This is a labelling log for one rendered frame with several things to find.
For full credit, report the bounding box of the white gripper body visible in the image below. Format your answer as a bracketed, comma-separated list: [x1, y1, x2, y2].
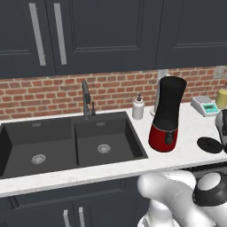
[218, 130, 227, 155]

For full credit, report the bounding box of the grey wall outlet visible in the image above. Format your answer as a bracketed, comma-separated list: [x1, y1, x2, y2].
[214, 66, 227, 80]
[157, 68, 169, 81]

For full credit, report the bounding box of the white soap dispenser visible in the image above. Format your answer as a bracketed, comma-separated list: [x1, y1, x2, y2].
[131, 92, 145, 121]

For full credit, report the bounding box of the dark wall cupboard door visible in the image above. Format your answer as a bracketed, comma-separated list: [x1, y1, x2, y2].
[0, 0, 57, 80]
[44, 0, 164, 76]
[154, 0, 227, 71]

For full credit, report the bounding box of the yellow jar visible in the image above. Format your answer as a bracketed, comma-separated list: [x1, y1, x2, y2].
[215, 82, 227, 110]

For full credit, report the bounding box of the red and black blender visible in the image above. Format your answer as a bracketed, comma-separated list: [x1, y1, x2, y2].
[148, 75, 188, 153]

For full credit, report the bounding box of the grey short cupboard handle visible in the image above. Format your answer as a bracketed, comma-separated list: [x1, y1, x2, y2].
[62, 208, 72, 227]
[78, 206, 87, 227]

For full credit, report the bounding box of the dark base cupboard door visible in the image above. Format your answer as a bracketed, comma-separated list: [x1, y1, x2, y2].
[0, 189, 78, 227]
[72, 176, 150, 227]

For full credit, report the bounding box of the white kitchen scale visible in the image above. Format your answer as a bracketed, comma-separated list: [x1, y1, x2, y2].
[190, 95, 221, 118]

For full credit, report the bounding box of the black double sink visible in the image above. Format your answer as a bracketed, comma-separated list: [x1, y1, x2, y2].
[0, 110, 149, 180]

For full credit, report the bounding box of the dark grey tap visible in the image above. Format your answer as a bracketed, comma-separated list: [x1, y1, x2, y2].
[81, 79, 97, 121]

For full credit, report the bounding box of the grey long cupboard handle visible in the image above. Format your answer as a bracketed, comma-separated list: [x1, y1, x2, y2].
[52, 2, 68, 67]
[27, 2, 48, 67]

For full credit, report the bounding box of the black round blender lid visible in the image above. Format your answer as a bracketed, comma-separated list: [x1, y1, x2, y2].
[196, 136, 223, 154]

